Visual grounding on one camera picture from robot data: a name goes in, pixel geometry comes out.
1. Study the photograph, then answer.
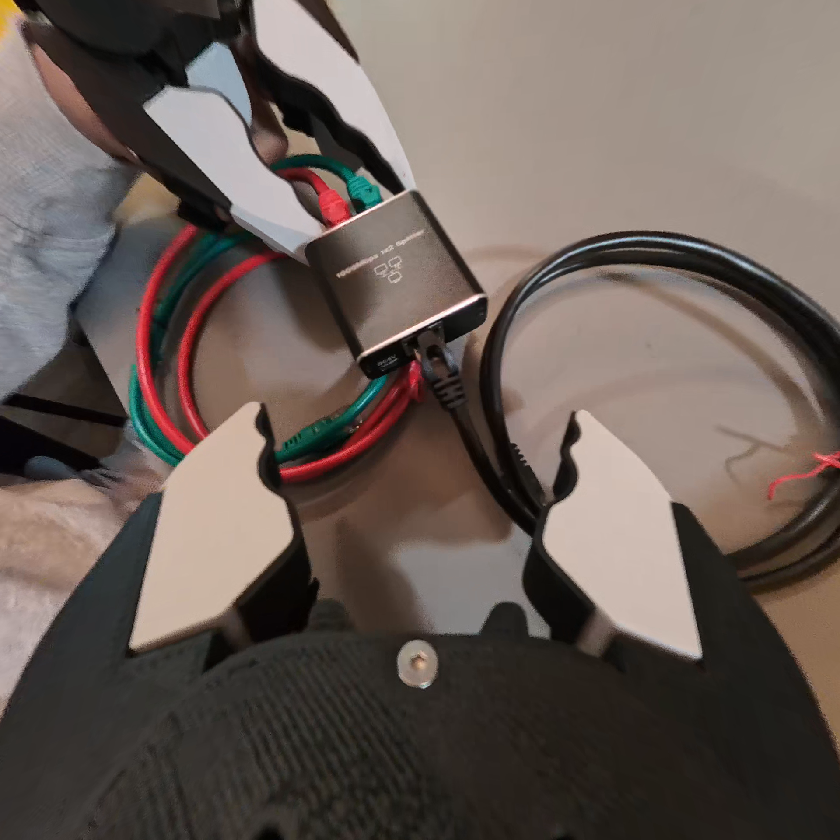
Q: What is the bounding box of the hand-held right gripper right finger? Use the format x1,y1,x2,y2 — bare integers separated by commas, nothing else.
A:
522,409,705,661

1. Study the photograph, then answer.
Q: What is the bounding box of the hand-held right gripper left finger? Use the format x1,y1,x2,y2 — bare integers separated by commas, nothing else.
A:
127,400,319,655

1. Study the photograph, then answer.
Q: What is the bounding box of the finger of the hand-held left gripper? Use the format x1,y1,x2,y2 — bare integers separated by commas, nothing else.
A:
141,82,326,266
249,0,419,198

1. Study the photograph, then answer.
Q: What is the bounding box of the green ethernet cable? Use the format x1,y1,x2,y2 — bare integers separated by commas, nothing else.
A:
128,154,391,468

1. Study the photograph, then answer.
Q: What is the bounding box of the red ethernet cable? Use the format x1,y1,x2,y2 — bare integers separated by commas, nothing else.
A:
134,167,427,485

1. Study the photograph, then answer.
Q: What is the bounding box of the black ethernet splitter box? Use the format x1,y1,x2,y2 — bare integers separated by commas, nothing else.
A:
305,189,490,380

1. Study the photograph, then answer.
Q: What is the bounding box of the black ethernet cable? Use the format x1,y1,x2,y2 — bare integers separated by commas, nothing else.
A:
407,230,840,592

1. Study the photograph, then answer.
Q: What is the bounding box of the person's left forearm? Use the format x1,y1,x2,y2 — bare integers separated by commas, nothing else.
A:
0,20,142,401

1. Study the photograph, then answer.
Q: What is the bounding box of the person's left hand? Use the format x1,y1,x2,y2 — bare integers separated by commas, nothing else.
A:
25,41,135,166

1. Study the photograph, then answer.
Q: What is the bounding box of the person's grey hoodie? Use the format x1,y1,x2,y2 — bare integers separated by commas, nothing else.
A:
0,459,172,710

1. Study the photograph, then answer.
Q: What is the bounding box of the red twist tie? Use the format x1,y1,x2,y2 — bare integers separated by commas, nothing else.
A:
768,451,840,501

